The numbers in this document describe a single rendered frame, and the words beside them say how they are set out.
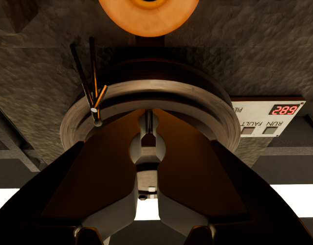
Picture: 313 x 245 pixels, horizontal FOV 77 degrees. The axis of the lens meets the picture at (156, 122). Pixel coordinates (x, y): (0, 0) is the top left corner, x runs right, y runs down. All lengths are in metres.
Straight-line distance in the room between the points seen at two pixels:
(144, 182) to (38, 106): 0.42
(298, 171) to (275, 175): 0.94
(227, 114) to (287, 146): 5.88
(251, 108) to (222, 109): 0.24
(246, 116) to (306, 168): 9.21
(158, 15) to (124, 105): 0.17
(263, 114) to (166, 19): 0.49
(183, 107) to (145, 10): 0.18
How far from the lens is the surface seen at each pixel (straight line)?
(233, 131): 0.52
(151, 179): 0.49
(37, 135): 0.85
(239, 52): 0.56
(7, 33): 0.39
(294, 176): 9.38
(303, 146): 6.57
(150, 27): 0.35
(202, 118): 0.43
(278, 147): 6.21
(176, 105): 0.40
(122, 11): 0.35
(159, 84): 0.38
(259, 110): 0.70
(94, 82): 0.37
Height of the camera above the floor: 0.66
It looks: 49 degrees up
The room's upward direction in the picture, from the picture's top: 179 degrees counter-clockwise
